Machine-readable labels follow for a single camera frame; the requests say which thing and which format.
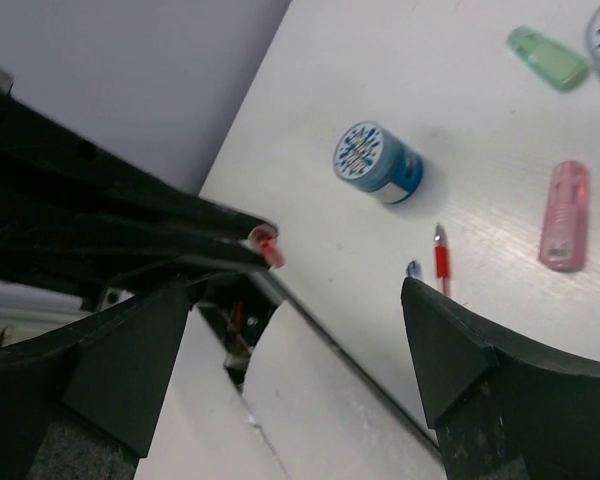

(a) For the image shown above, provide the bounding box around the green correction tape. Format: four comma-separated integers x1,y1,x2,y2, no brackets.
507,26,590,92

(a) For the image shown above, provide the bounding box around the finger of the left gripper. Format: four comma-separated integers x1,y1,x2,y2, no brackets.
0,91,278,280

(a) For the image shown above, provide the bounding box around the red pen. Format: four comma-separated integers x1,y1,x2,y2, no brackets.
434,223,451,297

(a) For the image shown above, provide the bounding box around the blue jar near centre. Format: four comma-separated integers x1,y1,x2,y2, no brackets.
332,121,424,205

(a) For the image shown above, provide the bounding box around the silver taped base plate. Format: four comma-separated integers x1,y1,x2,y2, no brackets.
137,304,444,479

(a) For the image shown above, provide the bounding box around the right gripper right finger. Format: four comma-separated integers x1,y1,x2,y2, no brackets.
401,278,600,479

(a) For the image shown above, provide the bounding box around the pink correction tape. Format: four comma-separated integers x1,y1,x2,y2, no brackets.
538,160,589,273

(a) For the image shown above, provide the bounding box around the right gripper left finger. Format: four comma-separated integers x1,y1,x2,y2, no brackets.
0,278,189,479

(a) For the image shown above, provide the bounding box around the blue pen cap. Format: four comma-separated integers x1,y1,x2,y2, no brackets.
405,260,424,280

